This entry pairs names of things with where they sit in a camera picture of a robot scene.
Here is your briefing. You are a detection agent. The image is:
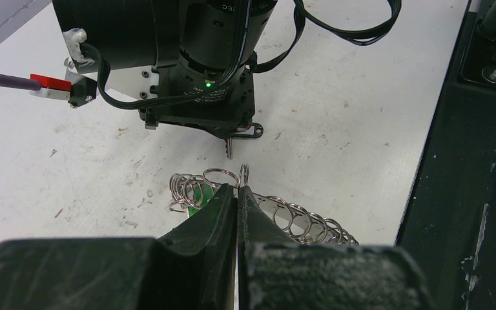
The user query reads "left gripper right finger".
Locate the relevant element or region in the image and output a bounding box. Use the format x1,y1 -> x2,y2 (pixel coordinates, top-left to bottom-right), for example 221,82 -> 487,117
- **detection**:
237,187 -> 432,309

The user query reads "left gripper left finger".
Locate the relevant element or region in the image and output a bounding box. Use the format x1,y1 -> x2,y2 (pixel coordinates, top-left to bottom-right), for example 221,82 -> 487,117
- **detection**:
0,185 -> 237,309

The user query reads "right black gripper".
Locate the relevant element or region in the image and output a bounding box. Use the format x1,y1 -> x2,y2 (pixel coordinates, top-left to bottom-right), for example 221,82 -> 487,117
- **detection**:
138,1 -> 258,140

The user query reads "metal keyring chain loop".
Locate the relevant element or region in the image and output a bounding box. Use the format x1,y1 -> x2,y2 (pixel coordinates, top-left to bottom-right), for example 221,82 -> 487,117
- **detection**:
168,164 -> 359,247

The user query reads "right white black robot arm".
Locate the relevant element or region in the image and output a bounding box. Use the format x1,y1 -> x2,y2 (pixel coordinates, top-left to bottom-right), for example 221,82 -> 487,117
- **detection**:
52,1 -> 276,140

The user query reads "black ribbon cable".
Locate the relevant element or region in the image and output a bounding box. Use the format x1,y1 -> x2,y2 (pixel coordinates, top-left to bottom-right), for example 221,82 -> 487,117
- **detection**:
252,0 -> 403,74

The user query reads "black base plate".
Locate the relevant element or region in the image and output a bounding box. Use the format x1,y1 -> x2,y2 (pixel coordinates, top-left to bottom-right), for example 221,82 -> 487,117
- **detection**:
396,1 -> 496,309

